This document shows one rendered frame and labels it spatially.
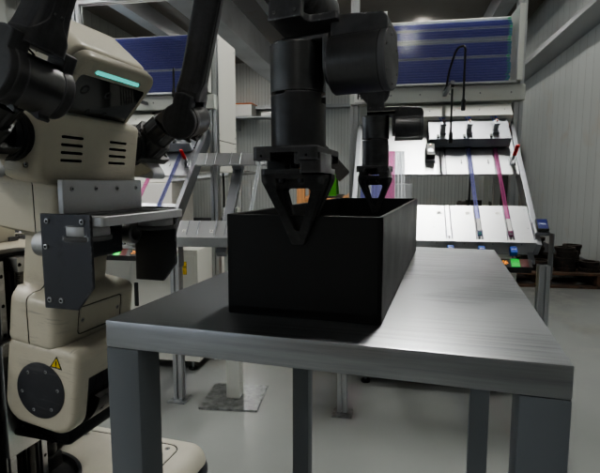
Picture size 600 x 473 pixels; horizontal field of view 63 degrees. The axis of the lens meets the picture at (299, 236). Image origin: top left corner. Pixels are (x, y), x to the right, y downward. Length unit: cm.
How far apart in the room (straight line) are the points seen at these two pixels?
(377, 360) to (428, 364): 4
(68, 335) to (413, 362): 68
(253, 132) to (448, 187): 437
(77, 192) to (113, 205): 10
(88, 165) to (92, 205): 8
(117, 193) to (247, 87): 1026
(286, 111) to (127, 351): 30
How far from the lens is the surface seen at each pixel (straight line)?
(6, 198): 104
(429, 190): 1057
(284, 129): 49
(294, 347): 47
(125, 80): 100
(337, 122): 1069
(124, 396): 58
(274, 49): 52
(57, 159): 93
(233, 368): 219
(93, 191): 96
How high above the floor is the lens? 95
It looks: 6 degrees down
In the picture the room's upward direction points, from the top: straight up
